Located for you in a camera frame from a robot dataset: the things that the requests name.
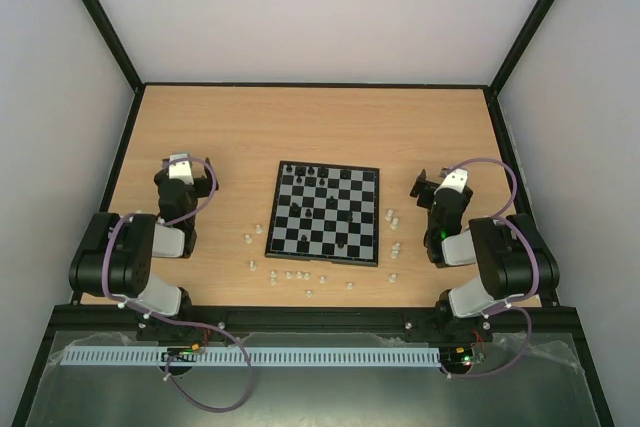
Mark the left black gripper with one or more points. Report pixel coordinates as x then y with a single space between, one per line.
206 189

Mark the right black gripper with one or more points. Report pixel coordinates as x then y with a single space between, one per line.
422 189

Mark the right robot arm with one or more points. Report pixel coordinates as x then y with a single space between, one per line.
514 262

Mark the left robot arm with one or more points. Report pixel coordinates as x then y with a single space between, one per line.
114 257

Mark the black white chessboard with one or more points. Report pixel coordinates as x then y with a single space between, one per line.
356 189

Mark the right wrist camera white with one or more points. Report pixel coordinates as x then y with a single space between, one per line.
455 180

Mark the black aluminium frame rail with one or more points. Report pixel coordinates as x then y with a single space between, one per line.
409 324

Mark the light blue cable duct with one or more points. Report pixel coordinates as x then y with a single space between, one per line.
139 356

